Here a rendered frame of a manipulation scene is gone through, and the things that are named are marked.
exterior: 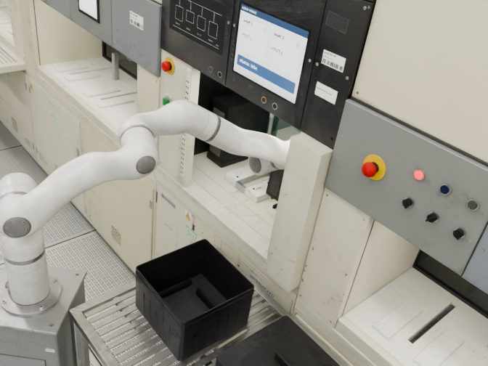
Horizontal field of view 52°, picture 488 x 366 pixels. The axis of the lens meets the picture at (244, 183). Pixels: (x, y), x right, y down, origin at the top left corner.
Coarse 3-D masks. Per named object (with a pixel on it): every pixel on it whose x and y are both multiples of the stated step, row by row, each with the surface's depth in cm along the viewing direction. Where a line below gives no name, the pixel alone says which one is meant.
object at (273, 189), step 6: (270, 174) 190; (276, 174) 188; (282, 174) 185; (270, 180) 190; (276, 180) 188; (270, 186) 191; (276, 186) 189; (270, 192) 192; (276, 192) 190; (276, 198) 190; (276, 204) 193
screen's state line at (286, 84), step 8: (240, 56) 157; (240, 64) 158; (248, 64) 155; (256, 64) 152; (256, 72) 153; (264, 72) 150; (272, 72) 148; (272, 80) 149; (280, 80) 146; (288, 80) 144; (288, 88) 145
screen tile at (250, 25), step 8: (248, 24) 150; (256, 24) 147; (264, 24) 145; (240, 32) 153; (248, 32) 151; (256, 32) 148; (240, 40) 154; (264, 40) 147; (240, 48) 156; (248, 48) 153; (256, 48) 150; (264, 48) 148; (256, 56) 151; (264, 56) 148
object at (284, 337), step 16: (288, 320) 156; (256, 336) 149; (272, 336) 150; (288, 336) 150; (304, 336) 151; (224, 352) 143; (240, 352) 143; (256, 352) 144; (272, 352) 145; (288, 352) 145; (304, 352) 146; (320, 352) 147
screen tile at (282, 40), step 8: (272, 32) 143; (280, 32) 141; (272, 40) 144; (280, 40) 142; (288, 40) 140; (288, 48) 140; (272, 56) 146; (280, 56) 144; (296, 56) 139; (272, 64) 147; (280, 64) 144; (288, 64) 142; (296, 64) 140; (288, 72) 143; (296, 72) 141
